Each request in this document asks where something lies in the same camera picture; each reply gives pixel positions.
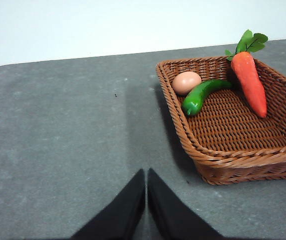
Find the green toy cucumber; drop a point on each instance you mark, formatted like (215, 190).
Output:
(197, 98)

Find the brown wicker basket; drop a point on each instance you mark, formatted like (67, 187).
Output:
(233, 130)

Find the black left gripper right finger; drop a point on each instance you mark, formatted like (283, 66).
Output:
(172, 220)

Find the beige toy egg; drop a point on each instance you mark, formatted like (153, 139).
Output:
(185, 83)

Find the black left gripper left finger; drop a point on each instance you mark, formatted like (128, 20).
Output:
(122, 217)

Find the orange toy carrot, green leaves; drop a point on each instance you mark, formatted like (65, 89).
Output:
(250, 82)

